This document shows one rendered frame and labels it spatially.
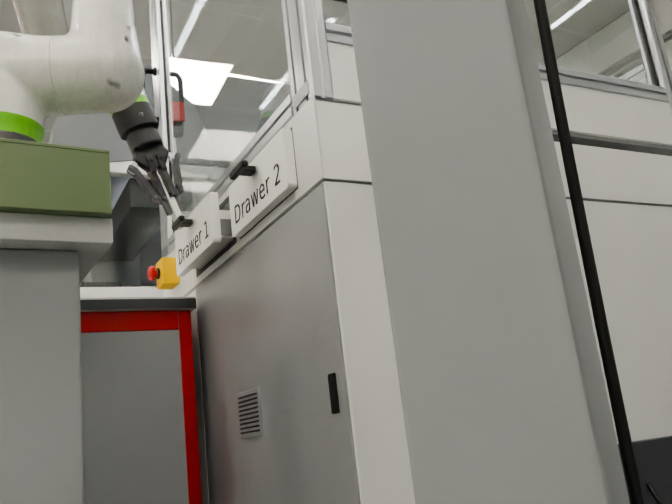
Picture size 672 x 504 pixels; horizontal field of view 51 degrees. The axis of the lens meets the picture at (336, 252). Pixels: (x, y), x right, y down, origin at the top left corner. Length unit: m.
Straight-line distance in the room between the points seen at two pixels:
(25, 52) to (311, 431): 0.76
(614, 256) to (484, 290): 1.00
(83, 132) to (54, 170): 1.44
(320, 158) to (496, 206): 0.67
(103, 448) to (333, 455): 0.64
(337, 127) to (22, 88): 0.51
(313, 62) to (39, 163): 0.46
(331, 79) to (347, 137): 0.11
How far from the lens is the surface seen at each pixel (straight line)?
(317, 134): 1.13
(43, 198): 1.07
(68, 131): 2.52
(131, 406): 1.61
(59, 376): 1.08
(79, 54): 1.24
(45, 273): 1.10
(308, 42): 1.21
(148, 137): 1.65
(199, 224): 1.54
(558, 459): 0.46
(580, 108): 1.55
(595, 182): 1.49
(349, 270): 1.08
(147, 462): 1.61
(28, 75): 1.25
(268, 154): 1.27
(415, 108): 0.52
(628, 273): 1.48
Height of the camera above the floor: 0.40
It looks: 15 degrees up
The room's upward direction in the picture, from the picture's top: 7 degrees counter-clockwise
